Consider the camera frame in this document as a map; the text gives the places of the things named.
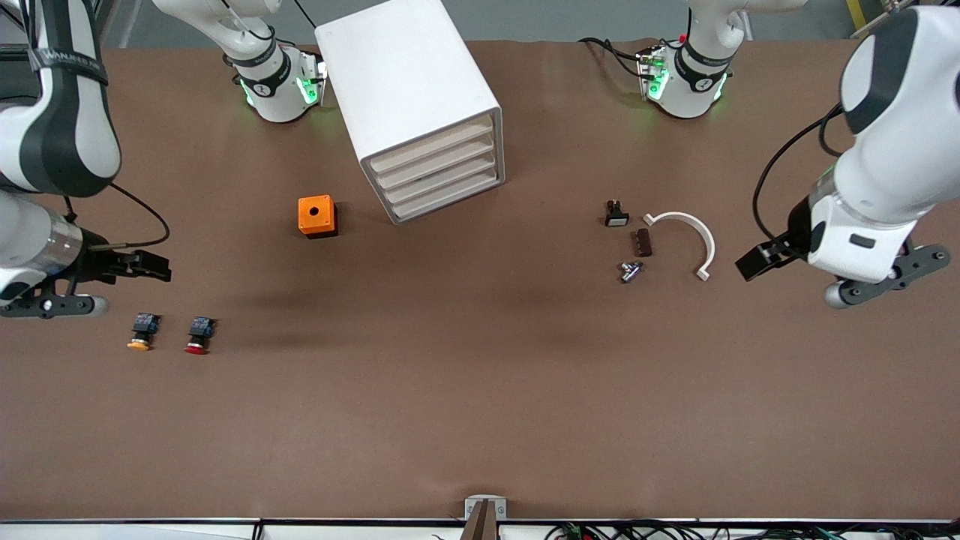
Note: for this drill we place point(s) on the chrome angle valve fitting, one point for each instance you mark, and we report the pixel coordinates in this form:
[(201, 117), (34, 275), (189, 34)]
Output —
[(630, 271)]

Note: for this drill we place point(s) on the black square white-faced push button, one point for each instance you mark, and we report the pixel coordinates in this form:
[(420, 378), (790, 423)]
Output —
[(616, 217)]

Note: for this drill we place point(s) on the grey metal bracket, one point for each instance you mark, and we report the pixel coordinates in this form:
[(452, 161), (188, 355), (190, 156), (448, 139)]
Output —
[(472, 510)]

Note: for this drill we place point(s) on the white plastic drawer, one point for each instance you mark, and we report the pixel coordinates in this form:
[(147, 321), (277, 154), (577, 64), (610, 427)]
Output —
[(435, 148), (436, 181), (439, 196), (435, 165)]

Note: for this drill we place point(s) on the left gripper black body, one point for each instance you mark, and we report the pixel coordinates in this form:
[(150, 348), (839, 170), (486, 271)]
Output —
[(796, 229)]

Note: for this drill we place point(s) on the yellow mushroom push button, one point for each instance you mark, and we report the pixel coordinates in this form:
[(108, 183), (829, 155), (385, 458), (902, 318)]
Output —
[(142, 330)]

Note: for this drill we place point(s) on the white drawer cabinet housing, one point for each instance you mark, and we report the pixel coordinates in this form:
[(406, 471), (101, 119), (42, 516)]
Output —
[(405, 75)]

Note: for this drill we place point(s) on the red mushroom push button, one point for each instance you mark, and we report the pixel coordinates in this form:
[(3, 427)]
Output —
[(199, 334)]

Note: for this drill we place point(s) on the orange button enclosure box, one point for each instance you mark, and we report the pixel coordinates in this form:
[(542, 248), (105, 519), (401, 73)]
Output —
[(315, 214)]

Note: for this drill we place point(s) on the brown table mat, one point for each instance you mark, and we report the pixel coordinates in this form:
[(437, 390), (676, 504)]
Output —
[(450, 375)]

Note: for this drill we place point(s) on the brown post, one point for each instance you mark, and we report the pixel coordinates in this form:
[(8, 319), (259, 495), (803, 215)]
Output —
[(484, 525)]

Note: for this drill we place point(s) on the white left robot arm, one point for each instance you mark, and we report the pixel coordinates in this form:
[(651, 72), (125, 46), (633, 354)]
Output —
[(900, 150)]

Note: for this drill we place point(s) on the white semicircular pipe clamp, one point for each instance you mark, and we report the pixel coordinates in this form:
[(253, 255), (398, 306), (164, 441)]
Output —
[(709, 247)]

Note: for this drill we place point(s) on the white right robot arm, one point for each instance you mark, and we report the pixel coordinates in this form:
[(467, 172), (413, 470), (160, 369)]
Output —
[(60, 135)]

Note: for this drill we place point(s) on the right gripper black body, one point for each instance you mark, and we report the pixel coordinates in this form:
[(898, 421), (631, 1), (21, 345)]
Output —
[(96, 258)]

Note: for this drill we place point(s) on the dark red cylindrical capacitor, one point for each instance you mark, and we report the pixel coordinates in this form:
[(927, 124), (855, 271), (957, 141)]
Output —
[(642, 243)]

